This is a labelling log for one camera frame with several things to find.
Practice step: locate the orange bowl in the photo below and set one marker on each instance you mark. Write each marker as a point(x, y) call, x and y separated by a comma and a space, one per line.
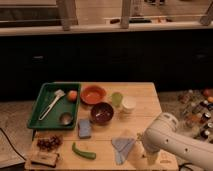
point(92, 94)

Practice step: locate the light blue towel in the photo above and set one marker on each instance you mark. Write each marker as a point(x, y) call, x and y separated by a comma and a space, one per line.
point(122, 147)

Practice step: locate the blue sponge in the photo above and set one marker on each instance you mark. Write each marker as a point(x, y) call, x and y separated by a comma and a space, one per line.
point(84, 128)

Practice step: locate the orange fruit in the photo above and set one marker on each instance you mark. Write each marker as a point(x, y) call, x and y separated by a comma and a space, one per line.
point(72, 95)

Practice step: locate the green plastic tray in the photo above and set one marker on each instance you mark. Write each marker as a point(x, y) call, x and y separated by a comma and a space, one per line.
point(63, 105)

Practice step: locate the dark purple bowl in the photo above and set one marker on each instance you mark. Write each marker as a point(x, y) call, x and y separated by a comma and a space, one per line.
point(102, 113)

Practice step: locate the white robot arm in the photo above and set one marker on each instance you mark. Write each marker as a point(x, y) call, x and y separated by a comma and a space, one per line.
point(161, 134)

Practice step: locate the green chili pepper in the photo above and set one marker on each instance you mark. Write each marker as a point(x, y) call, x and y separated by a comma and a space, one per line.
point(84, 154)

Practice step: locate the light green cup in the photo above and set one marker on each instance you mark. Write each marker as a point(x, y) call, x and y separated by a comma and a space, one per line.
point(116, 99)

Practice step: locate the white dish brush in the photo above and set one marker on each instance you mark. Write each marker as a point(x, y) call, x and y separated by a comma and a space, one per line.
point(58, 95)

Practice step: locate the small metal cup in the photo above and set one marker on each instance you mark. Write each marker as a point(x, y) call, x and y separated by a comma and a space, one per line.
point(65, 119)

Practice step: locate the bunch of dark grapes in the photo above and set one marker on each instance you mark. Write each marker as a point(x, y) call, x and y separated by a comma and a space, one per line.
point(50, 143)

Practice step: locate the brown wooden block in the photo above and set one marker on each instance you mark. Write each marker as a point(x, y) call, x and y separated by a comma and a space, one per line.
point(44, 158)

